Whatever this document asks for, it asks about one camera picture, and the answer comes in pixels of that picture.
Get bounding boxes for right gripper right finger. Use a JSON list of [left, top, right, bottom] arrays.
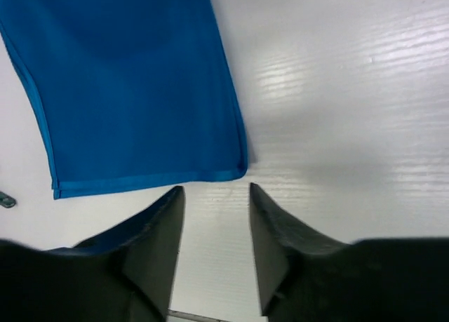
[[249, 183, 448, 321]]

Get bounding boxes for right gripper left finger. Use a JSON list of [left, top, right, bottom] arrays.
[[1, 186, 185, 321]]

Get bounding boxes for blue cloth napkin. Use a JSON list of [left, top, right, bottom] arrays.
[[1, 0, 248, 199]]

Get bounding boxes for green handled knife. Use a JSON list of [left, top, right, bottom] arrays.
[[0, 192, 16, 208]]

